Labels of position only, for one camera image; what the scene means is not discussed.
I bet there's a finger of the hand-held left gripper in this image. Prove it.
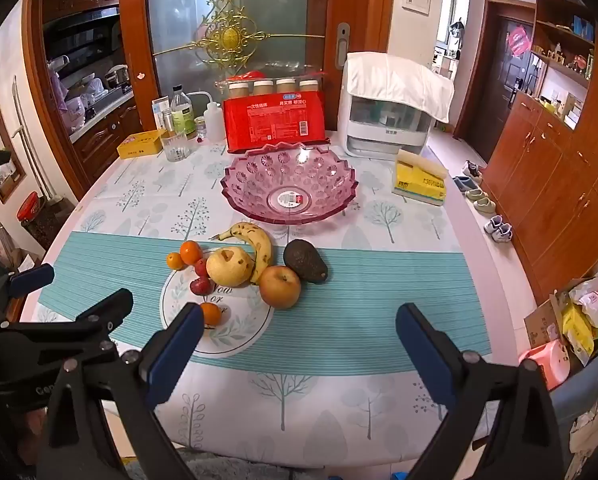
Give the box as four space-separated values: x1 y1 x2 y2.
0 262 56 307
0 287 135 357

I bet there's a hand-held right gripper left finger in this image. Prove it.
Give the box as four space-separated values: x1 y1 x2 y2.
36 302 207 480

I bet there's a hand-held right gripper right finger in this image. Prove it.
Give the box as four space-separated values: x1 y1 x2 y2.
395 302 570 480

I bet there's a reddish yellow apple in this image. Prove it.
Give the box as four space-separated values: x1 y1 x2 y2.
258 265 302 309

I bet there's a pink glass bowl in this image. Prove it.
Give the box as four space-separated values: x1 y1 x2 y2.
220 142 359 224

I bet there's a teal striped placemat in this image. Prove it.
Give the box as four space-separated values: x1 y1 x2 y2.
38 230 493 361

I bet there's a yellow pear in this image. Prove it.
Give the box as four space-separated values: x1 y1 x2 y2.
206 246 256 288

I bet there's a brown cardboard box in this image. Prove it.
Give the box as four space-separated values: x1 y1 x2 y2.
523 280 594 361

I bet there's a pink plastic package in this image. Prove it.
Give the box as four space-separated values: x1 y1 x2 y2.
518 339 570 392

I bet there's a spotted yellow banana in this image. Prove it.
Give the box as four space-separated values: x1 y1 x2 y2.
209 222 273 286

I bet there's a white sneaker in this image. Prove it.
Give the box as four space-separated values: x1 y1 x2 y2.
484 215 514 244

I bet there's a dark avocado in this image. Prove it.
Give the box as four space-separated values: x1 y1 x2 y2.
283 239 328 285

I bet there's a yellow green snack bag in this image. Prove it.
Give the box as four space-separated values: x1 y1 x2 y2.
561 304 596 367

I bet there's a yellow sponge pack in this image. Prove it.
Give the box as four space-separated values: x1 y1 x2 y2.
392 149 448 207

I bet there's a yellow cardboard box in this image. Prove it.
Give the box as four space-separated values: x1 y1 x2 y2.
117 129 167 160

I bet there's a white red print bag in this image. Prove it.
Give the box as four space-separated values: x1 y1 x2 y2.
569 274 598 327

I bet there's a clear glass cup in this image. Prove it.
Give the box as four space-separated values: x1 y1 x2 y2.
160 130 189 163

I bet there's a purple plastic bag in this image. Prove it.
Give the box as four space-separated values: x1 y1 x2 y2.
49 60 86 133

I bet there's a white blue carton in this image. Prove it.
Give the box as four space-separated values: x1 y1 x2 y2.
152 96 173 133

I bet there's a green label plastic bottle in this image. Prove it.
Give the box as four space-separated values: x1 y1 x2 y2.
170 85 196 140

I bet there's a white squeeze bottle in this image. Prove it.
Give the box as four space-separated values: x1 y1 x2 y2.
186 91 226 145

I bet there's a metal cooking pot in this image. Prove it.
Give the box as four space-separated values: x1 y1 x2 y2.
104 64 131 92

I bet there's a white countertop appliance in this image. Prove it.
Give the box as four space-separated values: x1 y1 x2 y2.
339 52 432 158

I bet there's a red plastic package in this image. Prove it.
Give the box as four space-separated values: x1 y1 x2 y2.
223 92 330 153

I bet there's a dark entrance door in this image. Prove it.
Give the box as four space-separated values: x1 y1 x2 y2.
483 14 536 161

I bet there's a white cloth cover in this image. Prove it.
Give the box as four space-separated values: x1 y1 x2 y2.
346 51 454 123

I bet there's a gold door ornament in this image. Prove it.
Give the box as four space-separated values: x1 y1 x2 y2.
194 0 271 67

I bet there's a pink door decoration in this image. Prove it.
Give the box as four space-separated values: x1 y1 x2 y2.
507 25 530 59

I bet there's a frosted glass sliding door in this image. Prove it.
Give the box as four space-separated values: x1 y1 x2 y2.
144 0 331 131

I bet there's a wooden wall cabinet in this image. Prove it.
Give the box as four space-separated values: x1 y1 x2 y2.
479 0 598 306

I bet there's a grey door handle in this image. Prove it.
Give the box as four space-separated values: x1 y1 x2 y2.
335 22 351 69

